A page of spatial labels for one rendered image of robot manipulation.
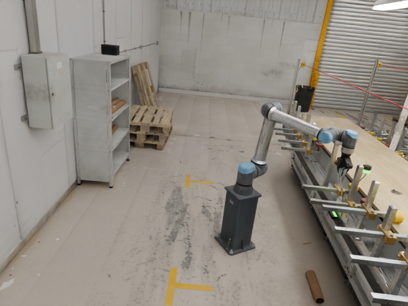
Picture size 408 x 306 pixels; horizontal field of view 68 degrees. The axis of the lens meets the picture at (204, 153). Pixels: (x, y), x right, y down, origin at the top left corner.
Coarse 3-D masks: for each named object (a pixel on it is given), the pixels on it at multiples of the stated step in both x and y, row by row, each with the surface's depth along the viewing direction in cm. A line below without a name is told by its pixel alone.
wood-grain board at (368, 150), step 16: (352, 128) 422; (368, 144) 359; (384, 144) 366; (352, 160) 306; (368, 160) 310; (384, 160) 315; (400, 160) 319; (352, 176) 269; (368, 176) 273; (384, 176) 276; (400, 176) 280; (384, 192) 245; (384, 208) 221; (400, 208) 223; (400, 224) 203
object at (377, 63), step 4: (376, 60) 432; (376, 64) 435; (380, 64) 430; (376, 68) 436; (372, 72) 441; (372, 76) 441; (372, 80) 443; (368, 88) 448; (368, 96) 451; (364, 100) 455; (364, 104) 456; (364, 108) 458; (360, 112) 464; (360, 116) 463; (360, 120) 466; (360, 124) 468
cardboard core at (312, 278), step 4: (308, 272) 271; (312, 272) 270; (308, 276) 268; (312, 276) 266; (308, 280) 265; (312, 280) 262; (316, 280) 261; (312, 284) 259; (316, 284) 257; (312, 288) 256; (316, 288) 253; (320, 288) 254; (312, 292) 254; (316, 292) 250; (320, 292) 250; (316, 296) 247; (320, 296) 245; (316, 300) 250; (320, 300) 250; (324, 300) 246; (320, 304) 248
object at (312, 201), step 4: (312, 200) 230; (316, 200) 231; (320, 200) 231; (324, 200) 232; (328, 200) 232; (316, 204) 231; (320, 204) 231; (324, 204) 231; (328, 204) 230; (332, 204) 230; (336, 204) 230; (340, 204) 230; (344, 204) 230; (356, 204) 231; (360, 204) 232; (360, 208) 230
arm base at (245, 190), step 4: (236, 184) 284; (240, 184) 279; (236, 188) 282; (240, 188) 280; (244, 188) 279; (248, 188) 280; (252, 188) 284; (236, 192) 282; (240, 192) 279; (244, 192) 279; (248, 192) 280; (252, 192) 283
